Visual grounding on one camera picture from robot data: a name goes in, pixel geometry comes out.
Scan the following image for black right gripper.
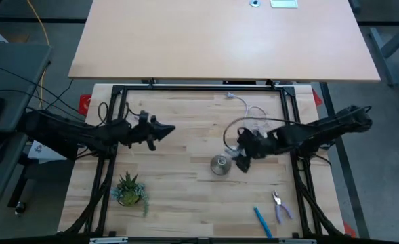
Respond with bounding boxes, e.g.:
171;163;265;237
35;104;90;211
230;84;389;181
236;127;274;174

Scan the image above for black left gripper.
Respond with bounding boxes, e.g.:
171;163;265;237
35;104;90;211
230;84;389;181
131;112;176;152

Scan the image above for blue marker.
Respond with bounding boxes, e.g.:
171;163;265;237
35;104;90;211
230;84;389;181
253;207;274;239

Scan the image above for green succulent in pot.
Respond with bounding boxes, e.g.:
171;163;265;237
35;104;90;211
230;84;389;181
110;171;150;218

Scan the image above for red triangular corner guard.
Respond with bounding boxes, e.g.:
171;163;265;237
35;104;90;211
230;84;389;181
312;89;324;108
78;94;92;115
343;222;358;238

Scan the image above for silver aluminium bar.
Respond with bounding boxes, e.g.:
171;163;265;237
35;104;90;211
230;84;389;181
278;238;317;244
89;237;129;244

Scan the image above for black floor bar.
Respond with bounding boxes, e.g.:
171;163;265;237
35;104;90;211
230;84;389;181
319;82;371;239

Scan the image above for large light wood table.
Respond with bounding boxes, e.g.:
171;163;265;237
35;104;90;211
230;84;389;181
68;0;382;83

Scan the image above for white printed paper sheet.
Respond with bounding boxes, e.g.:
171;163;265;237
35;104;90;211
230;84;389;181
27;140;68;165

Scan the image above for dark grey desk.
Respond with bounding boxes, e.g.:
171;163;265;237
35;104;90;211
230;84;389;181
0;42;54;223

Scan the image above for white rectangular cover plate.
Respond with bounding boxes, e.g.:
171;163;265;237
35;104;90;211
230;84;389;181
270;0;299;9

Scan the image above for purple-handled pliers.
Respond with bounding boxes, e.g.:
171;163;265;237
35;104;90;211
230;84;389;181
271;190;294;224

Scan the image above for black aluminium table frame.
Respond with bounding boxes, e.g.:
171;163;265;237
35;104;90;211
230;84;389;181
55;82;356;244

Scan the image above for white lamp cable with switch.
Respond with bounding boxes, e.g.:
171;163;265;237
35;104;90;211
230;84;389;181
226;91;268;138

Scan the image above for yellow floor cable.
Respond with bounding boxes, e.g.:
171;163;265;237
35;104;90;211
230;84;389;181
26;0;51;118

